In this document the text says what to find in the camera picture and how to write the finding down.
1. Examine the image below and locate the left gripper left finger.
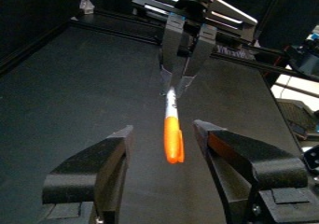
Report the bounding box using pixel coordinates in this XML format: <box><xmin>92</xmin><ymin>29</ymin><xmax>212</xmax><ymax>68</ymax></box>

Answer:
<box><xmin>39</xmin><ymin>124</ymin><xmax>135</xmax><ymax>224</ymax></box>

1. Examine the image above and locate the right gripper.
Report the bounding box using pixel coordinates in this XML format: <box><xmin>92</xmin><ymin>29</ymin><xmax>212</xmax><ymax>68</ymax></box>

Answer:
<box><xmin>131</xmin><ymin>0</ymin><xmax>259</xmax><ymax>96</ymax></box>

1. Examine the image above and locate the grey marker pen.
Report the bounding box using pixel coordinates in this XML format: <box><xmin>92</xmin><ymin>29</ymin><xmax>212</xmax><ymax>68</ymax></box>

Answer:
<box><xmin>162</xmin><ymin>86</ymin><xmax>186</xmax><ymax>165</ymax></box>

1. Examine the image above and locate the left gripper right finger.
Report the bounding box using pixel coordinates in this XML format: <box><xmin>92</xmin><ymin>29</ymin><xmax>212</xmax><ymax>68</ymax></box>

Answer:
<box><xmin>192</xmin><ymin>119</ymin><xmax>319</xmax><ymax>224</ymax></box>

